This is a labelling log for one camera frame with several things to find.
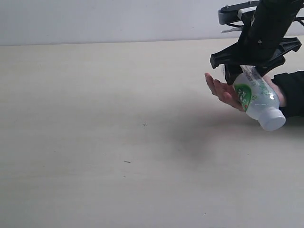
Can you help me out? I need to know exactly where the person's open bare hand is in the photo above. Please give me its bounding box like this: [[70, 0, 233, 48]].
[[204, 72, 287, 112]]

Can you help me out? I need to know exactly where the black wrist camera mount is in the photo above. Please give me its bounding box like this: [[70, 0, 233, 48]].
[[218, 0, 259, 25]]

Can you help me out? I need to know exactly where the small white-capped clear bottle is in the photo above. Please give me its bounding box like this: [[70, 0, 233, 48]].
[[233, 66, 285, 131]]

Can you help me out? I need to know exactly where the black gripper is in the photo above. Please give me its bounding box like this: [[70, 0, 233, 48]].
[[210, 0, 302, 85]]

